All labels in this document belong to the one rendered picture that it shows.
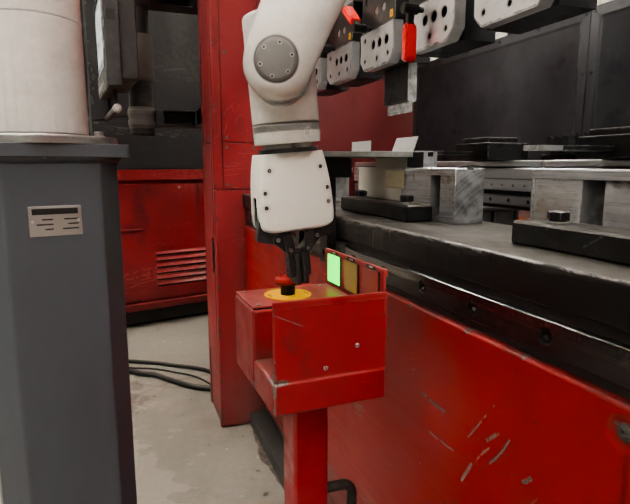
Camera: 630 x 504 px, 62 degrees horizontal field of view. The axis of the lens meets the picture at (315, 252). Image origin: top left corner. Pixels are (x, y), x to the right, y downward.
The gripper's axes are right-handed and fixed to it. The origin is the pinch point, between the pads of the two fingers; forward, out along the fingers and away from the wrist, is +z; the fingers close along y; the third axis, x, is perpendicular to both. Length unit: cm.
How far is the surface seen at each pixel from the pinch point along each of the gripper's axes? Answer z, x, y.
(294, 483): 32.8, -2.7, 2.6
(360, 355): 12.1, 4.8, -5.9
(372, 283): 3.5, 2.0, -9.8
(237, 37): -54, -120, -27
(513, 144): -13, -28, -61
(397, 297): 9.3, -7.3, -18.8
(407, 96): -24, -29, -36
